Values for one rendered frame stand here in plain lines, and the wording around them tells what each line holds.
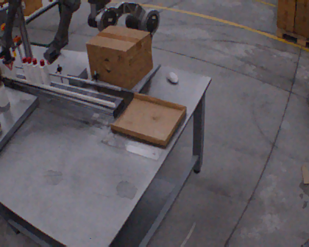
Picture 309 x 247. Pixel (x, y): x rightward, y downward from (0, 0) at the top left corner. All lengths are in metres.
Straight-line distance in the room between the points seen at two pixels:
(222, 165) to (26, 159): 1.55
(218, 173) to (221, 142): 0.33
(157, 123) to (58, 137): 0.53
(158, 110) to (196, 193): 0.86
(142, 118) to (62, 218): 0.72
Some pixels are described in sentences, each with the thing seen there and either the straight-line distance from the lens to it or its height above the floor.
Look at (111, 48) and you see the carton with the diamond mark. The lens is 1.91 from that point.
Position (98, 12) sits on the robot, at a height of 1.20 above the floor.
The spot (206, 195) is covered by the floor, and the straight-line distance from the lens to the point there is 2.52.
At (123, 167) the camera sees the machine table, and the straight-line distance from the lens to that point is 1.64.
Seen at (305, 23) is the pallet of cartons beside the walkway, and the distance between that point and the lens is 4.43.
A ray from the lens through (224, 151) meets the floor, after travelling 2.80.
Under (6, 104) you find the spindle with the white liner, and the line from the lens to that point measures 2.14.
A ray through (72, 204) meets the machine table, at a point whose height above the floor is 0.83.
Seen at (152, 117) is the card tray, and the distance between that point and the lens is 1.85.
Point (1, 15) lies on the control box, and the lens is 2.23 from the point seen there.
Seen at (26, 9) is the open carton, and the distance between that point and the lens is 3.83.
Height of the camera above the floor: 2.09
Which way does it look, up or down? 44 degrees down
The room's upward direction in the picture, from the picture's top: 5 degrees counter-clockwise
